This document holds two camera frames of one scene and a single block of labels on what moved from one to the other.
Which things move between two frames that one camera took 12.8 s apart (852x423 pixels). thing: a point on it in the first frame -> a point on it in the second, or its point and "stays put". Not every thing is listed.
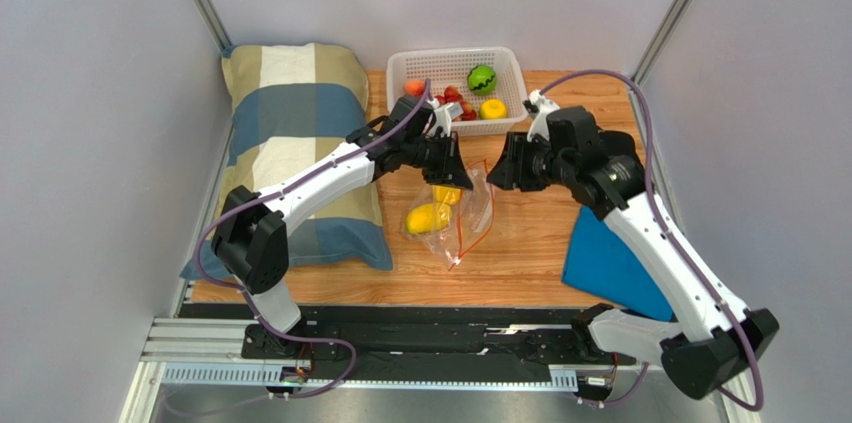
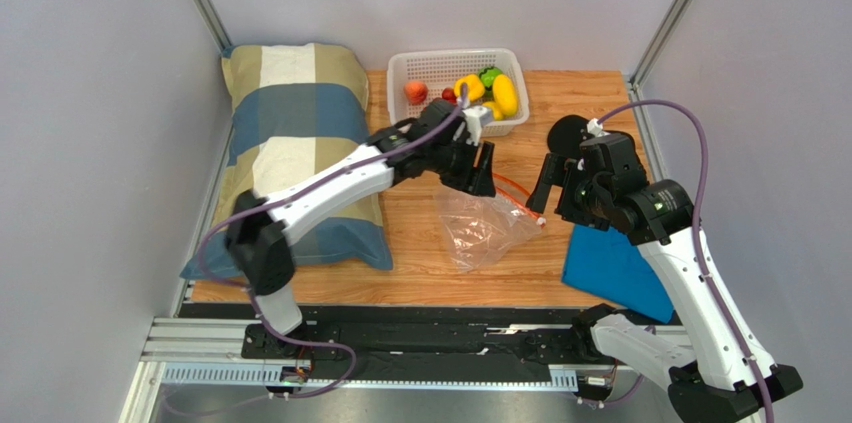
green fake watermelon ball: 482,80 stays put
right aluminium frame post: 676,14 stays put
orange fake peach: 414,87 stays put
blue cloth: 600,263 stays put
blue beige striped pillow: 290,103 stays put
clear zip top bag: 451,221 -> 478,227
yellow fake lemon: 428,218 -> 505,95
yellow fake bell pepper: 445,194 -> 476,89
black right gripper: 525,162 -> 565,189
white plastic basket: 451,67 stays put
